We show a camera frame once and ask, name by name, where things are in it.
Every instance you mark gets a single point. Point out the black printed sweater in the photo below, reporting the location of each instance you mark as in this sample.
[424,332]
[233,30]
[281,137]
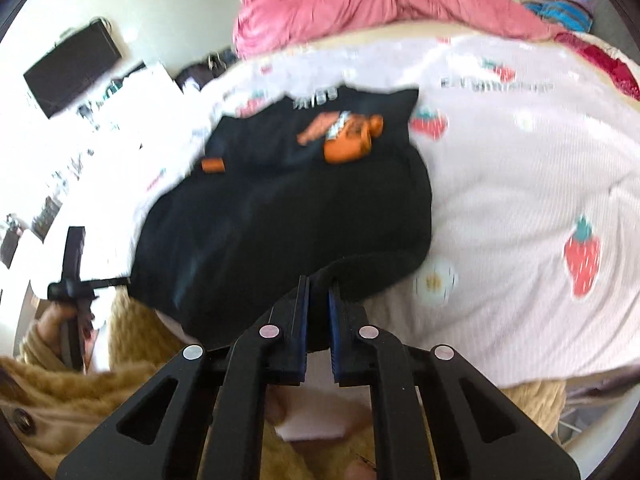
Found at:
[250,230]

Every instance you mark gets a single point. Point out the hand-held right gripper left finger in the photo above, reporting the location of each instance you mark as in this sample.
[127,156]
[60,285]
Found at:
[301,330]

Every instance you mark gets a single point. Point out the pink quilt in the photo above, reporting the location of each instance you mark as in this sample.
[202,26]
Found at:
[375,0]

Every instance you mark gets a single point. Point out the strawberry printed bedsheet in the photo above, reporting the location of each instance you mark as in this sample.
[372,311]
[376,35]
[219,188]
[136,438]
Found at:
[500,210]

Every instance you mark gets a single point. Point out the person's beige knit cardigan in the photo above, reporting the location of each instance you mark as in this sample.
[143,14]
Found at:
[150,340]

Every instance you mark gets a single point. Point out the person's left hand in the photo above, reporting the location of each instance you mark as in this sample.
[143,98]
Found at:
[50,325]

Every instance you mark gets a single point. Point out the white paper bag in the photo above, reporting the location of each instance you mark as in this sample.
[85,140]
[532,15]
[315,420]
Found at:
[150,90]

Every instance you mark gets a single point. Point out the black wall television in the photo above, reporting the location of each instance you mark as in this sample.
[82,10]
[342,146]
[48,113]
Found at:
[70,67]

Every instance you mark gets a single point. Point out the person's left forearm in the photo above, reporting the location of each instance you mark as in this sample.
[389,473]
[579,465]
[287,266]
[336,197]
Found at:
[30,352]

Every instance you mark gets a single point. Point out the pile of dark clothes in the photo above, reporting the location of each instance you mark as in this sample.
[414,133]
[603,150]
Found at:
[205,72]

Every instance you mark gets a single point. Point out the blue striped cloth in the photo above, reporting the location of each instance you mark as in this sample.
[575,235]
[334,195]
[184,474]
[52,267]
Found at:
[560,12]

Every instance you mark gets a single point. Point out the red patterned cloth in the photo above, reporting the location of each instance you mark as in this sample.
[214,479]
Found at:
[610,67]

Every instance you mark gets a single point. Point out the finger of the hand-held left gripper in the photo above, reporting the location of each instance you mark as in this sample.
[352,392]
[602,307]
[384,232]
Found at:
[74,252]

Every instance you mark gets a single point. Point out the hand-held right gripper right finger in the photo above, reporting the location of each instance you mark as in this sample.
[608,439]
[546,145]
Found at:
[336,340]

